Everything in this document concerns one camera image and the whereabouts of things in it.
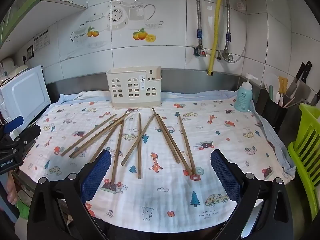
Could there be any black utensil cup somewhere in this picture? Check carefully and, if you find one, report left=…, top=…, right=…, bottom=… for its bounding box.
left=262, top=95, right=288, bottom=132

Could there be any green plastic rack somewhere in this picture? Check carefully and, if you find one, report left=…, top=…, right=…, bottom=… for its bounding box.
left=287, top=103, right=320, bottom=213

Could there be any person's left hand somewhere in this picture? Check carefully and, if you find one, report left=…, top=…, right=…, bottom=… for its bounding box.
left=6, top=172, right=20, bottom=205

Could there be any green wall cabinet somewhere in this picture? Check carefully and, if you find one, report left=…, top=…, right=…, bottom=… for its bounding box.
left=0, top=0, right=49, bottom=47

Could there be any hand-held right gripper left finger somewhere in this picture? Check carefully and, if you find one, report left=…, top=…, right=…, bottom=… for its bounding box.
left=27, top=149, right=112, bottom=240

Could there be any white microwave oven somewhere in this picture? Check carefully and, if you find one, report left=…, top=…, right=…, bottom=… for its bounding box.
left=0, top=65, right=52, bottom=127

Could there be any cartoon printed white cloth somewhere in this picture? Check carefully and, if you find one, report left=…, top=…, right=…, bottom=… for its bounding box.
left=19, top=90, right=297, bottom=227

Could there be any light blue cloth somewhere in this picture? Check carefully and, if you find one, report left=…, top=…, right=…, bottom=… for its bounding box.
left=58, top=89, right=297, bottom=179

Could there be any white kitchen appliance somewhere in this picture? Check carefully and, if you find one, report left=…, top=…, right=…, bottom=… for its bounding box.
left=0, top=57, right=29, bottom=78

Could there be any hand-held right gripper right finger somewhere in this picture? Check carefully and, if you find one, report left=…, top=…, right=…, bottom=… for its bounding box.
left=210, top=149, right=294, bottom=240

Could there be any cream plastic utensil holder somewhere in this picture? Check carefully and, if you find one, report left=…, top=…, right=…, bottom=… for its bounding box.
left=106, top=66, right=162, bottom=109

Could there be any yellow gas hose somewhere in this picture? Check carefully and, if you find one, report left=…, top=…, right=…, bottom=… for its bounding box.
left=208, top=0, right=226, bottom=76

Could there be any steel cleaver black handle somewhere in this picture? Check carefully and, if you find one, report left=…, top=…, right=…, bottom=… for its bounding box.
left=286, top=62, right=307, bottom=98

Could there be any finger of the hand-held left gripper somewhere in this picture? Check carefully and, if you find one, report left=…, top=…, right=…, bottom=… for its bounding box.
left=14, top=124, right=41, bottom=144
left=3, top=116, right=24, bottom=134

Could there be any white rice paddle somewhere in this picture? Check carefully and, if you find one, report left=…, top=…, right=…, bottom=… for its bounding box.
left=264, top=73, right=279, bottom=98

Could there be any white wall label sticker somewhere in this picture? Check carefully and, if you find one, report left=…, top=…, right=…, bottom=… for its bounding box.
left=33, top=31, right=51, bottom=53

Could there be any wooden chopstick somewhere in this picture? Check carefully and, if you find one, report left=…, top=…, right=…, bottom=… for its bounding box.
left=157, top=114, right=193, bottom=176
left=69, top=112, right=128, bottom=158
left=89, top=119, right=125, bottom=164
left=137, top=112, right=142, bottom=180
left=152, top=107, right=181, bottom=164
left=176, top=112, right=197, bottom=175
left=71, top=113, right=133, bottom=159
left=111, top=119, right=125, bottom=185
left=120, top=114, right=155, bottom=167
left=60, top=113, right=118, bottom=157

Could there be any braided metal hose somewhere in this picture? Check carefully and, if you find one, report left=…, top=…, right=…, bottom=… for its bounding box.
left=224, top=0, right=239, bottom=53
left=192, top=0, right=203, bottom=47

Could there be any teal pump soap bottle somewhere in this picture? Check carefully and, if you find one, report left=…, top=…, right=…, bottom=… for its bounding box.
left=234, top=73, right=258, bottom=113

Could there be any metal water valve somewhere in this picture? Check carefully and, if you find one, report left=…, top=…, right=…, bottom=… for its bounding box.
left=219, top=50, right=234, bottom=62

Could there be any black handled kitchen knife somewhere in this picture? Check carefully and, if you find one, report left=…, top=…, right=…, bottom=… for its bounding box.
left=301, top=61, right=312, bottom=84

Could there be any red handled water valve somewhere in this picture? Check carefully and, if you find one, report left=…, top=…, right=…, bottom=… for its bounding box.
left=193, top=45, right=208, bottom=57

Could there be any yellow sponge brush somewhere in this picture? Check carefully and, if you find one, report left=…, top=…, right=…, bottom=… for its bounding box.
left=278, top=77, right=288, bottom=96

